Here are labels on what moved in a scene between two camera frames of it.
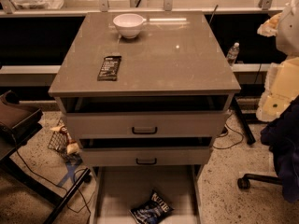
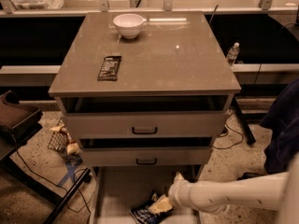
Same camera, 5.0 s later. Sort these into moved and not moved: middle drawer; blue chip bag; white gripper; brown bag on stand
Moved: white gripper
Not moved: middle drawer; brown bag on stand; blue chip bag
